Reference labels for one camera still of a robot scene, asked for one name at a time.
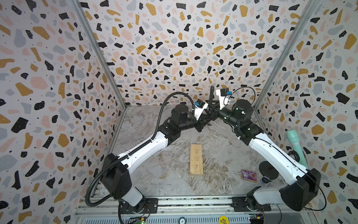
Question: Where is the steel claw hammer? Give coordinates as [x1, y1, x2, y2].
[208, 86, 215, 113]

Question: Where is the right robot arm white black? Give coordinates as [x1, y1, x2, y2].
[208, 99, 321, 211]

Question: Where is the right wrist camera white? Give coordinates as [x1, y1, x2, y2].
[215, 87, 232, 110]

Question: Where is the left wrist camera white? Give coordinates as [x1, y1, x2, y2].
[194, 99, 208, 120]

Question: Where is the light wooden block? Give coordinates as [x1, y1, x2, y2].
[190, 144, 203, 175]

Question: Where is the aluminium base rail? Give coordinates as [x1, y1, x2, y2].
[73, 195, 318, 224]

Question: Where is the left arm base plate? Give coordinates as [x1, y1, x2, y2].
[119, 198, 158, 215]

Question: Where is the yellow round sticker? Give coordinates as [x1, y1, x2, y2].
[218, 216, 229, 224]

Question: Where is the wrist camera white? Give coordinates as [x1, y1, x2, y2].
[194, 99, 208, 120]
[215, 87, 232, 110]

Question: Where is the purple card box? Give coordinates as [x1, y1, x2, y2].
[241, 169, 258, 183]

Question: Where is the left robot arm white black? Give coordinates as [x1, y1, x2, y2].
[99, 102, 217, 212]

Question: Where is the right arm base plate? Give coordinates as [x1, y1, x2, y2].
[231, 197, 271, 212]

